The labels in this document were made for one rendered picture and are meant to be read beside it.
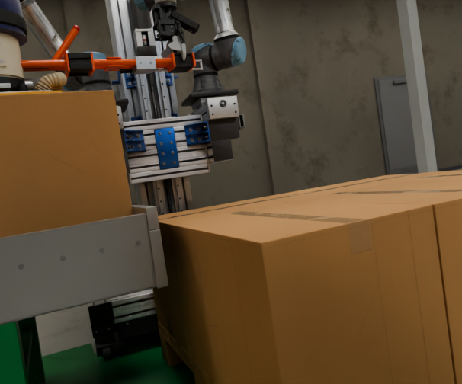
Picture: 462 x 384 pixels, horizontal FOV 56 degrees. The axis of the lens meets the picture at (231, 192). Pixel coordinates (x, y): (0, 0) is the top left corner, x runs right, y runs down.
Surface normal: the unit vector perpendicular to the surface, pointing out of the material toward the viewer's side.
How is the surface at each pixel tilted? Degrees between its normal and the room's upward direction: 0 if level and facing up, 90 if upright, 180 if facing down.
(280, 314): 90
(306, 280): 90
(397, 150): 90
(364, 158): 90
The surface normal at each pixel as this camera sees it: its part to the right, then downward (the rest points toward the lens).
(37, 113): 0.44, -0.02
